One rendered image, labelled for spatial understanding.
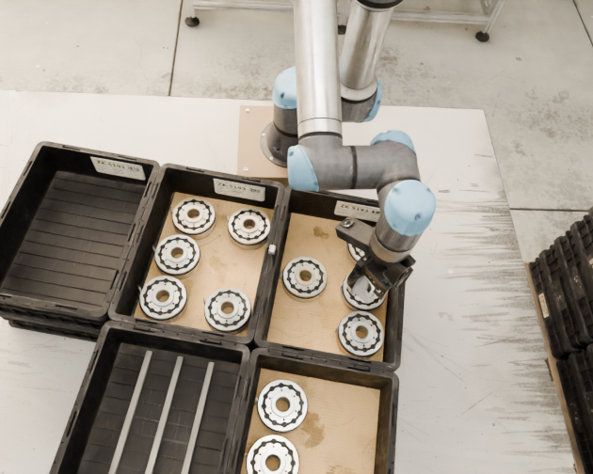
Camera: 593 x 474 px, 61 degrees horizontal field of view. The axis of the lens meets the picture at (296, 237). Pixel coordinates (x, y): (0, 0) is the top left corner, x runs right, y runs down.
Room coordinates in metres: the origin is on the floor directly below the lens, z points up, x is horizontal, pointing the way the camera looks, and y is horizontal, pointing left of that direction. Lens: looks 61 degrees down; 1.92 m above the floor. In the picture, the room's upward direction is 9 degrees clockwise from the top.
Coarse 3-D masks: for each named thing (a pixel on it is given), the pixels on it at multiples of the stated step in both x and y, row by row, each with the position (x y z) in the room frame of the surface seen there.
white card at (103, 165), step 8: (96, 160) 0.67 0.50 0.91; (104, 160) 0.67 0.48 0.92; (96, 168) 0.67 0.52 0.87; (104, 168) 0.67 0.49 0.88; (112, 168) 0.67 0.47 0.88; (120, 168) 0.67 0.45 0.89; (128, 168) 0.67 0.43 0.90; (136, 168) 0.67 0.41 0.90; (128, 176) 0.67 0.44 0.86; (136, 176) 0.67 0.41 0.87; (144, 176) 0.67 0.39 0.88
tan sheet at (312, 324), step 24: (312, 216) 0.66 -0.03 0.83; (288, 240) 0.58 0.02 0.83; (312, 240) 0.60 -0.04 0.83; (336, 240) 0.61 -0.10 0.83; (336, 264) 0.54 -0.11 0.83; (336, 288) 0.48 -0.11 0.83; (288, 312) 0.40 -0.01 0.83; (312, 312) 0.41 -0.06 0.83; (336, 312) 0.42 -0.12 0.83; (384, 312) 0.44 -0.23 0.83; (288, 336) 0.34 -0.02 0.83; (312, 336) 0.35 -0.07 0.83; (360, 336) 0.37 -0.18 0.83
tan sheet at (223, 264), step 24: (168, 216) 0.60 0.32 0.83; (192, 216) 0.61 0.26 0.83; (216, 216) 0.62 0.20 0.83; (216, 240) 0.55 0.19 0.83; (216, 264) 0.49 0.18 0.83; (240, 264) 0.50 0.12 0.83; (192, 288) 0.42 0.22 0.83; (216, 288) 0.43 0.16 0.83; (240, 288) 0.44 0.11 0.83; (192, 312) 0.36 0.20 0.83
